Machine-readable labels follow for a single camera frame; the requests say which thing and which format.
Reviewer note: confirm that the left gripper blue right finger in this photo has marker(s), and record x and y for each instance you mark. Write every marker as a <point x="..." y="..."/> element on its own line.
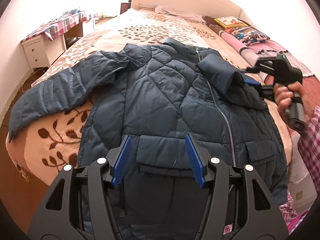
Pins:
<point x="196" y="160"/>

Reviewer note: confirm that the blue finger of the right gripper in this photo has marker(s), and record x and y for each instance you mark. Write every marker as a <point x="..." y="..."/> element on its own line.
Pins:
<point x="251" y="82"/>

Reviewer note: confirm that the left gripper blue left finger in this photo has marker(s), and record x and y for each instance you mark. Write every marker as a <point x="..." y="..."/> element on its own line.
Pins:
<point x="120" y="161"/>

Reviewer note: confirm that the dark blue quilted jacket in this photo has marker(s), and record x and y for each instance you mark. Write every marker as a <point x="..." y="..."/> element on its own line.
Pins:
<point x="158" y="94"/>

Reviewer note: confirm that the plaid pyjama sleeve right forearm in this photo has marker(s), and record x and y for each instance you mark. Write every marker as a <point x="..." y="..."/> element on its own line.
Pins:
<point x="308" y="146"/>

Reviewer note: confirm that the person's right hand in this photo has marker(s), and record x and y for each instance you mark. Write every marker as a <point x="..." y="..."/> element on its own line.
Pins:
<point x="283" y="96"/>

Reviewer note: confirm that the pink and red blanket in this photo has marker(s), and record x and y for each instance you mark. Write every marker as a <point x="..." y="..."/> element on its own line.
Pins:
<point x="257" y="135"/>

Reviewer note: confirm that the cartoon print pillow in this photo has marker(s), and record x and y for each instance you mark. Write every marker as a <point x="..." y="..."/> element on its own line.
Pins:
<point x="248" y="35"/>

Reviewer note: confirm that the yellow cartoon pillow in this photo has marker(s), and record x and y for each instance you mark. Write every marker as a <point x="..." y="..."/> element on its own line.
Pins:
<point x="229" y="22"/>

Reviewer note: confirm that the brown rolled pillow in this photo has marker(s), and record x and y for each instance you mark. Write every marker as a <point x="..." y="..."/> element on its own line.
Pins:
<point x="213" y="25"/>

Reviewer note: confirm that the white crumpled cloth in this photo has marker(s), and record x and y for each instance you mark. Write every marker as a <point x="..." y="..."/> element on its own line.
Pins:
<point x="187" y="15"/>

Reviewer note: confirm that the beige leaf-pattern bed blanket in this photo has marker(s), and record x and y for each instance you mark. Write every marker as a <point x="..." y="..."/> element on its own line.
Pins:
<point x="43" y="147"/>

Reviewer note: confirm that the white bedside drawer cabinet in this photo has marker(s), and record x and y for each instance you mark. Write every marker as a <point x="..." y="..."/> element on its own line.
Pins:
<point x="42" y="52"/>

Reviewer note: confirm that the pink plaid tablecloth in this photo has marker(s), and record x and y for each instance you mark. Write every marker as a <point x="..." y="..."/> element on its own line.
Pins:
<point x="62" y="25"/>

